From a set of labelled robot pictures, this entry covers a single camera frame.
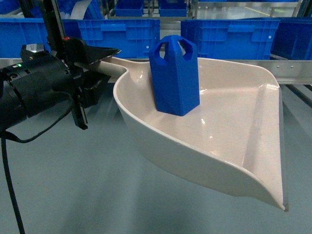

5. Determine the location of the blue crate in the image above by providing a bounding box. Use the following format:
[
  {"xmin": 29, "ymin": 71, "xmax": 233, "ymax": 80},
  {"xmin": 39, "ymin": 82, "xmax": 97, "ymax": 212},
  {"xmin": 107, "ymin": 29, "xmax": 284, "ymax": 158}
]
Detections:
[
  {"xmin": 181, "ymin": 18, "xmax": 280, "ymax": 60},
  {"xmin": 78, "ymin": 19, "xmax": 160, "ymax": 59},
  {"xmin": 271, "ymin": 17, "xmax": 312, "ymax": 60}
]

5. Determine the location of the blue crate right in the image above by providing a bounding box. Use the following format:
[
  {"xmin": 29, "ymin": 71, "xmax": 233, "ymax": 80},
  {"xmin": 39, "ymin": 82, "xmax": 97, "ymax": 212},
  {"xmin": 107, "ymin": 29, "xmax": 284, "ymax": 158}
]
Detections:
[{"xmin": 271, "ymin": 17, "xmax": 312, "ymax": 60}]

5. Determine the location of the steel shelf rack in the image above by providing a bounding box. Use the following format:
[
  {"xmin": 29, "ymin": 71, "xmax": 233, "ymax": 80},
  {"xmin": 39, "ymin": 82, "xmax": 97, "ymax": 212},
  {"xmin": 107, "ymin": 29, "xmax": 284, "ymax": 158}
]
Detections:
[{"xmin": 0, "ymin": 0, "xmax": 312, "ymax": 108}]

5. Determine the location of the black cable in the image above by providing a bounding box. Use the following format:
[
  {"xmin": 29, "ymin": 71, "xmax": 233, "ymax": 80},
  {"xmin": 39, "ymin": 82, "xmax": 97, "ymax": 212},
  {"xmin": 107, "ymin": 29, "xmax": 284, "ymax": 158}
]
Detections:
[{"xmin": 0, "ymin": 91, "xmax": 74, "ymax": 234}]

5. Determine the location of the beige plastic dustpan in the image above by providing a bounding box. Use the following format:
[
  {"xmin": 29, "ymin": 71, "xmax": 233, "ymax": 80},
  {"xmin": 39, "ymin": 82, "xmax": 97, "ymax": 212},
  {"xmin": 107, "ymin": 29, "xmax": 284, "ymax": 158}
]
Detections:
[{"xmin": 86, "ymin": 57, "xmax": 289, "ymax": 211}]

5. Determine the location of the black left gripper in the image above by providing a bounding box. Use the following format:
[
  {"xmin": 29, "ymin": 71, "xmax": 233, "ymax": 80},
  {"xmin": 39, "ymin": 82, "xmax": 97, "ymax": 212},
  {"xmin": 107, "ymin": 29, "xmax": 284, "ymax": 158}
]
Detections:
[{"xmin": 9, "ymin": 43, "xmax": 121, "ymax": 130}]

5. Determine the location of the blue crate centre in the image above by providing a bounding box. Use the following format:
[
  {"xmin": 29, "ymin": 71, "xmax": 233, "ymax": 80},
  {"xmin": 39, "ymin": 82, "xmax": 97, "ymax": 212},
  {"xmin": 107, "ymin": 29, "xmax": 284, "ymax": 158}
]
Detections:
[{"xmin": 181, "ymin": 18, "xmax": 280, "ymax": 60}]

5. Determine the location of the blue crate left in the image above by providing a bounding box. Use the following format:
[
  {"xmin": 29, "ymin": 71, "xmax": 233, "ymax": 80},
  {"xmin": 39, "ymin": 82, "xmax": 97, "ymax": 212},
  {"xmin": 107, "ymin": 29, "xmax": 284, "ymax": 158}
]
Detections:
[{"xmin": 78, "ymin": 19, "xmax": 160, "ymax": 59}]

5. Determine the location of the blue plastic part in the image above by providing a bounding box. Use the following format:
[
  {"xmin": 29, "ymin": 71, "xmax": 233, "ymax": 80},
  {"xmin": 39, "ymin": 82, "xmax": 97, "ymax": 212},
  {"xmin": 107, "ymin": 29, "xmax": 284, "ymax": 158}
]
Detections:
[{"xmin": 149, "ymin": 35, "xmax": 200, "ymax": 116}]

